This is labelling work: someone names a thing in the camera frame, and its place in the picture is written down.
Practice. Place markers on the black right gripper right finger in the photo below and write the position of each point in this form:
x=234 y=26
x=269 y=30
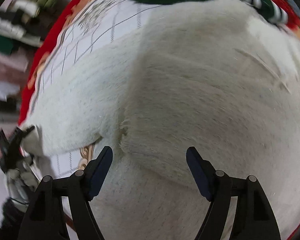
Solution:
x=254 y=217

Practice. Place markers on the red floral bed blanket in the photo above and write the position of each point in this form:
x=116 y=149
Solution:
x=72 y=30

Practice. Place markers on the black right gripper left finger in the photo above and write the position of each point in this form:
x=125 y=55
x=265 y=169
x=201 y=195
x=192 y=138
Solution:
x=44 y=218

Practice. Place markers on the hanging clothes rack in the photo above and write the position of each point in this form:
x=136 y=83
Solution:
x=25 y=22

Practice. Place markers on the white fuzzy knit sweater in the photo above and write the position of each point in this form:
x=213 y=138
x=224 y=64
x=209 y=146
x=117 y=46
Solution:
x=190 y=92

